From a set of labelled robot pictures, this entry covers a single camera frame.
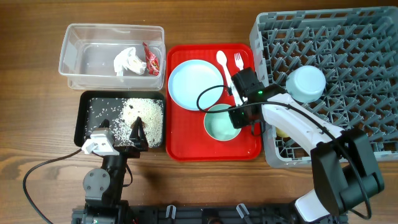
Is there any rice food waste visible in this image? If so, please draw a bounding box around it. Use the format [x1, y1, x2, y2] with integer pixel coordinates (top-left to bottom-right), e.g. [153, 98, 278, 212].
[83, 98, 164, 148]

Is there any white napkin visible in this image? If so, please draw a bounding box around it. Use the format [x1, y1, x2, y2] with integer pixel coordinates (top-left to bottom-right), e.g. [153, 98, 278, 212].
[113, 47, 147, 76]

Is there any red snack wrapper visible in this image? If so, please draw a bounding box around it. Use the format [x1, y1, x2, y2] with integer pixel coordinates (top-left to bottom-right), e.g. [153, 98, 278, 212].
[142, 42, 160, 76]

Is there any green plastic bowl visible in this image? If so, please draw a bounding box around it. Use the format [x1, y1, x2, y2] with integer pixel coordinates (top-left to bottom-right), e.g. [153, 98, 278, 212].
[204, 111, 241, 141]

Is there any yellow plastic cup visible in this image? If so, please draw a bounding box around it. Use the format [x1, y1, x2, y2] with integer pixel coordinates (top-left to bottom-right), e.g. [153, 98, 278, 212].
[275, 128, 289, 138]

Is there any small light blue bowl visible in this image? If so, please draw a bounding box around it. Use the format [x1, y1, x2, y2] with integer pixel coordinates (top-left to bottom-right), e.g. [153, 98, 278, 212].
[285, 65, 326, 103]

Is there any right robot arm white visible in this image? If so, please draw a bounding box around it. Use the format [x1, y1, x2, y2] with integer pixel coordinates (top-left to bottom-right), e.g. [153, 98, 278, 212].
[229, 68, 384, 223]

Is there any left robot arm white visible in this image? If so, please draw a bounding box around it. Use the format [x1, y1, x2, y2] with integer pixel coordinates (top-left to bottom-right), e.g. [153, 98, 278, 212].
[72, 117, 149, 224]

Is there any black waste tray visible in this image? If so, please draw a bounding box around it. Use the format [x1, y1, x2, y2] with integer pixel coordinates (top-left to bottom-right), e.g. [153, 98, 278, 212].
[74, 91, 165, 147]

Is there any grey dishwasher rack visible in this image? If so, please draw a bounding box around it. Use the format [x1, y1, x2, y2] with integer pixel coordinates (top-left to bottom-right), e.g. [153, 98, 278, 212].
[249, 6, 397, 161]

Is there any red plastic tray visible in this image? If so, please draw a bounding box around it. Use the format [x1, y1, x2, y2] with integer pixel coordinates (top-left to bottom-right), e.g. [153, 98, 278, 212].
[165, 44, 262, 162]

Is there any clear plastic bin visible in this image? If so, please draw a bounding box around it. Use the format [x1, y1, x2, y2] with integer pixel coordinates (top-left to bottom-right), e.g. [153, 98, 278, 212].
[58, 24, 165, 91]

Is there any large light blue plate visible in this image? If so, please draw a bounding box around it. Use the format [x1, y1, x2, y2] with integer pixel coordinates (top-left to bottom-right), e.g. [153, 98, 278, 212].
[168, 59, 224, 111]

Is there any white plastic spoon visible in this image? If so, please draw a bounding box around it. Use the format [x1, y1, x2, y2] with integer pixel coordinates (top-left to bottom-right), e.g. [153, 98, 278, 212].
[216, 50, 243, 106]

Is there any pink plastic fork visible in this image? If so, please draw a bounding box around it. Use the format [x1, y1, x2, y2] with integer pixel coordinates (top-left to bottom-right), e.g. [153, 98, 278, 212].
[234, 53, 244, 71]

